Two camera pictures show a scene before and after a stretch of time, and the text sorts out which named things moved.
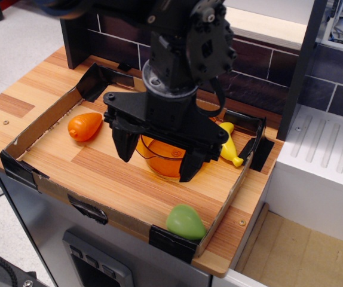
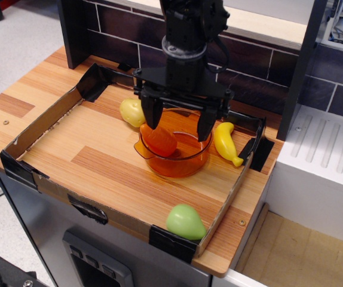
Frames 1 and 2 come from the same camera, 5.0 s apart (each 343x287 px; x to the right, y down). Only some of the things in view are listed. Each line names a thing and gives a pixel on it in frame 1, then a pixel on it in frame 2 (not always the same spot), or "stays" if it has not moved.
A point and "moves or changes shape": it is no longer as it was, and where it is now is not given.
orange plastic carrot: x=82 y=127 moves or changes shape
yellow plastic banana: x=228 y=150 stays
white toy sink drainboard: x=318 y=176 stays
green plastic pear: x=183 y=220 stays
